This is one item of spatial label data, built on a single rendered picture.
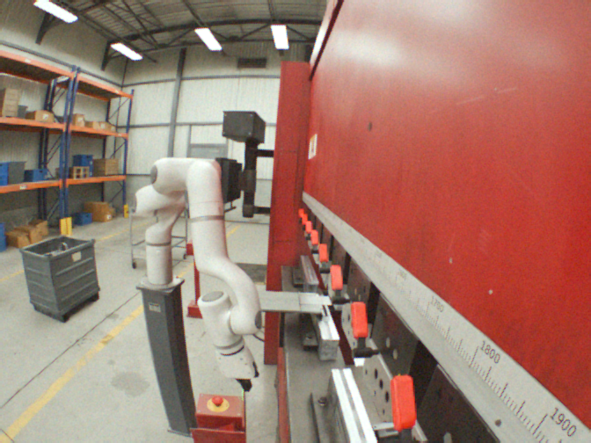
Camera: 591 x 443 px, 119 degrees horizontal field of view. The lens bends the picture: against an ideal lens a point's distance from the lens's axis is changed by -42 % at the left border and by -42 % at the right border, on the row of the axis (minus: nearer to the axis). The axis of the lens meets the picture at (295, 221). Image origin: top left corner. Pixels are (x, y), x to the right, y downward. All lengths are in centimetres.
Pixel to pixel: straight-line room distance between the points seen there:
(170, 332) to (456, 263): 127
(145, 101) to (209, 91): 224
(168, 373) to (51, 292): 191
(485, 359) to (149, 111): 979
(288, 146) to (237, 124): 43
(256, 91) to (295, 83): 671
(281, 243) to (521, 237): 188
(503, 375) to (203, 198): 69
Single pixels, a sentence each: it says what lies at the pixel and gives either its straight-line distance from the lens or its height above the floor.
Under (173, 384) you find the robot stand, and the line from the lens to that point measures 160.
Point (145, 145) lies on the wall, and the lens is 970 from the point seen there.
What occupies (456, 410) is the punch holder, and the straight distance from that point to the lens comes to 30.
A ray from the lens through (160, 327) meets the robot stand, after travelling 141.
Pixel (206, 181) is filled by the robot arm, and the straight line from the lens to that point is 74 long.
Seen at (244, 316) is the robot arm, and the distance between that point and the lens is 71.
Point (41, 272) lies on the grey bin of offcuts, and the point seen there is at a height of 53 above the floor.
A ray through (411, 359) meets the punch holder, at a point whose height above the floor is 131.
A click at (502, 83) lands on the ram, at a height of 161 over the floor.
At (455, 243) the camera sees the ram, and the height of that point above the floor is 146.
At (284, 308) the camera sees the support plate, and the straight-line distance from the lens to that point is 116.
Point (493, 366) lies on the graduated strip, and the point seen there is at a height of 139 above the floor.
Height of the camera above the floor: 151
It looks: 9 degrees down
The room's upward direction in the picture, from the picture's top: 4 degrees clockwise
